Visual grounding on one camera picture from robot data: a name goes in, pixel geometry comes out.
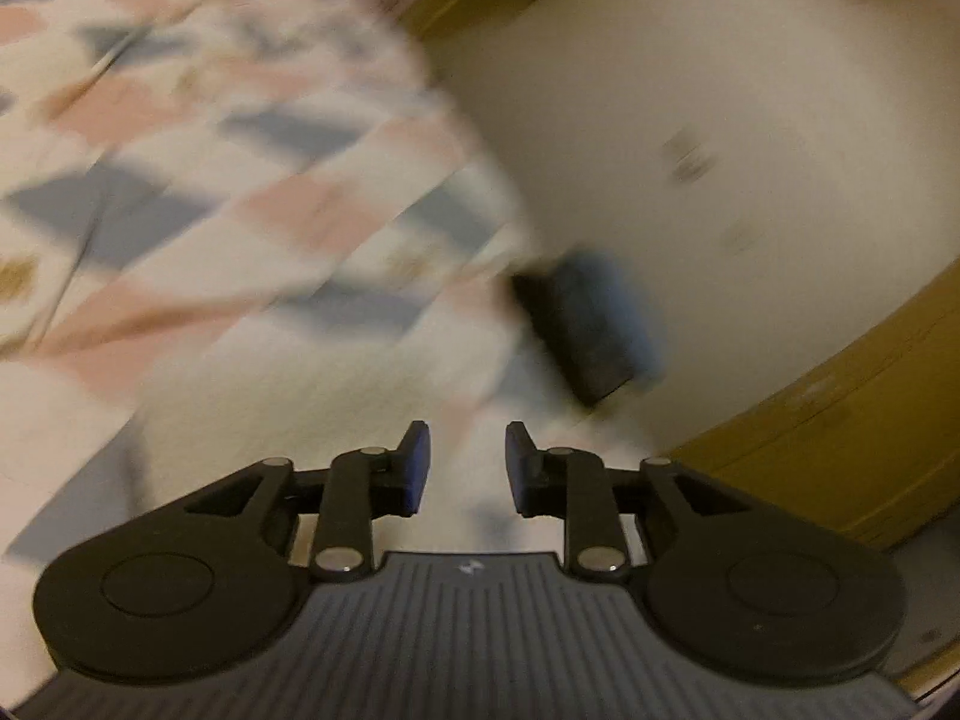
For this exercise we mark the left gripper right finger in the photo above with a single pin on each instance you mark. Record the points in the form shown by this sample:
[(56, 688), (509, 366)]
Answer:
[(573, 486)]

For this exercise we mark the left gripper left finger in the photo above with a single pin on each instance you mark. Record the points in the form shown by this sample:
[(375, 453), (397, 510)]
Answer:
[(359, 487)]

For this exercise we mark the folded blue jeans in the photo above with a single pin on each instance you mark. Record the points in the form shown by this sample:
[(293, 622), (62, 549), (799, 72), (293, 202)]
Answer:
[(608, 335)]

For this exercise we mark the folded black garment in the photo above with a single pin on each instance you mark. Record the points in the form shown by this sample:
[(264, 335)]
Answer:
[(535, 292)]

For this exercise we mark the checkered patchwork quilt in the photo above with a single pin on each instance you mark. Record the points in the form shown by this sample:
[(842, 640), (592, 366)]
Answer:
[(234, 229)]

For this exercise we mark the wooden door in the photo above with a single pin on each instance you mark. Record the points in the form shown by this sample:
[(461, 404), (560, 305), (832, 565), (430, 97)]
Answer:
[(867, 442)]

